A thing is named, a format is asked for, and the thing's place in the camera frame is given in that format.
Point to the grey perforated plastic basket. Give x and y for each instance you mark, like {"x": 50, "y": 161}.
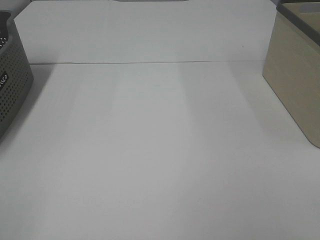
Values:
{"x": 16, "y": 77}

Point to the beige storage bin grey rim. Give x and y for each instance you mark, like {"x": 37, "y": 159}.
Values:
{"x": 292, "y": 63}

